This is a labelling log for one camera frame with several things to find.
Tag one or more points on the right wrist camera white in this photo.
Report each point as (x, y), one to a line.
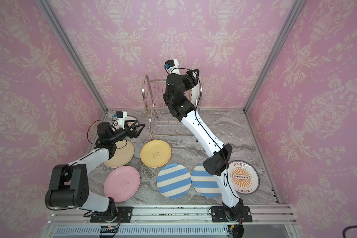
(172, 66)

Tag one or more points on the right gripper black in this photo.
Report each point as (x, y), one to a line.
(188, 77)

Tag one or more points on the beige plain plate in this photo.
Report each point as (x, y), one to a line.
(123, 154)

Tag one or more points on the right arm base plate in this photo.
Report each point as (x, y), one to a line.
(219, 215)

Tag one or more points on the steel two-tier dish rack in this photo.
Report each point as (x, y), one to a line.
(161, 122)

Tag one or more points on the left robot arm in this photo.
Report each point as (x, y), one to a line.
(69, 185)

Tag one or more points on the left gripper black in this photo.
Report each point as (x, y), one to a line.
(133, 134)

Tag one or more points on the pink bear plate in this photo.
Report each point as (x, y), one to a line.
(122, 183)

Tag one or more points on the right orange sunburst plate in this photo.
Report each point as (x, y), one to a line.
(244, 177)

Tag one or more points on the blue striped plate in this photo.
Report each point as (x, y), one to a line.
(204, 183)
(174, 181)

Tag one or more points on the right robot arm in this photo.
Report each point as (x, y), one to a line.
(217, 163)

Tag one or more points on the orange sunburst plate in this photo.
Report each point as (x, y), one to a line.
(130, 120)
(244, 177)

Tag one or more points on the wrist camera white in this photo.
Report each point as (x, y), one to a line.
(122, 117)
(172, 66)

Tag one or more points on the yellow bear plate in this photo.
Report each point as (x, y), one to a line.
(156, 153)

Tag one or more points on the aluminium mounting rail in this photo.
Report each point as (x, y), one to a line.
(175, 221)

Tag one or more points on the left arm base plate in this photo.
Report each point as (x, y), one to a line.
(122, 215)

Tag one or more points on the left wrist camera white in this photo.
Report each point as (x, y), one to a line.
(122, 117)

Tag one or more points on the left orange sunburst plate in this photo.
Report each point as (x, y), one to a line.
(130, 120)

